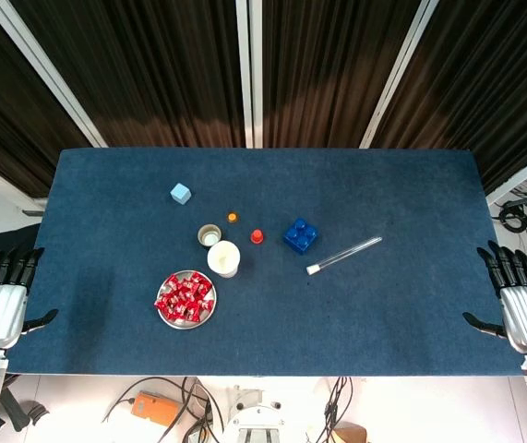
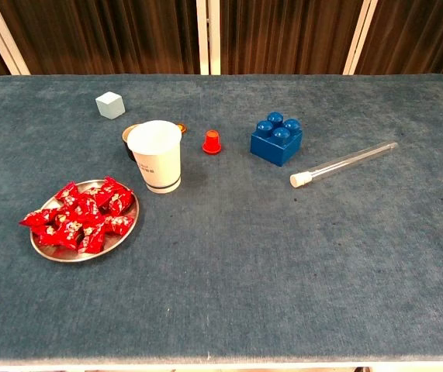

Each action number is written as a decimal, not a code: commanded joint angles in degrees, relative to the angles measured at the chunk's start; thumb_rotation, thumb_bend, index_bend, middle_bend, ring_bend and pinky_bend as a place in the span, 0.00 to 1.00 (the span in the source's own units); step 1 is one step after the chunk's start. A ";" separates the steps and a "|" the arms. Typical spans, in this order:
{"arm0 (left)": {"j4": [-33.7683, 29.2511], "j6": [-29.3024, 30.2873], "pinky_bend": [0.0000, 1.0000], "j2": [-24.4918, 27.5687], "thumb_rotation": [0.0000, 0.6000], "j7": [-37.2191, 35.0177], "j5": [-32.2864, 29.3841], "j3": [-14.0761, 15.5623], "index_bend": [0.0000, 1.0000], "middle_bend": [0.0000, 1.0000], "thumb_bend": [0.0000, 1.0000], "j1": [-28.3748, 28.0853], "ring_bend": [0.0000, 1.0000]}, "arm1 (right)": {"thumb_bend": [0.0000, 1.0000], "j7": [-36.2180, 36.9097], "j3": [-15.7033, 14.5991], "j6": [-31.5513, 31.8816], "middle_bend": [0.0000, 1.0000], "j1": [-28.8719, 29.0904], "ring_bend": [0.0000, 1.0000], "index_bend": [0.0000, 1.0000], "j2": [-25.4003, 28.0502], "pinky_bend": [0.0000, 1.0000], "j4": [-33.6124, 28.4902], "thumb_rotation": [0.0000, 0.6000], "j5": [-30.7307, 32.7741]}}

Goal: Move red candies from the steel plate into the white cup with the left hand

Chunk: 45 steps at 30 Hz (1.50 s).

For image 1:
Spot black stand leg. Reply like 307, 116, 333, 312
0, 389, 51, 433

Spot brown wooden object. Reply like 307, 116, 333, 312
331, 422, 368, 443

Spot blue toy building brick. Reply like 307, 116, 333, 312
282, 217, 322, 256

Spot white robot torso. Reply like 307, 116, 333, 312
221, 386, 287, 443

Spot white paper cup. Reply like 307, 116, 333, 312
206, 240, 242, 279

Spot light blue cube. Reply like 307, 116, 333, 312
170, 182, 193, 205

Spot metal bowl of red candies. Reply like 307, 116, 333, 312
155, 269, 219, 330

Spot small metal tin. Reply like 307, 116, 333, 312
197, 223, 223, 248

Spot black cable bundle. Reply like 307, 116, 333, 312
101, 376, 225, 443
316, 376, 354, 443

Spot blue felt table cover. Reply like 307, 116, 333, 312
6, 147, 527, 377

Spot orange device box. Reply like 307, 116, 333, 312
132, 390, 182, 426

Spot dark brown pleated curtain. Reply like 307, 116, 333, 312
0, 0, 93, 199
11, 0, 246, 149
261, 0, 424, 149
373, 0, 527, 195

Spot black coiled cable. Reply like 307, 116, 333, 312
497, 205, 527, 234

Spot clear test tube white stopper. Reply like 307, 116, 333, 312
305, 235, 383, 277

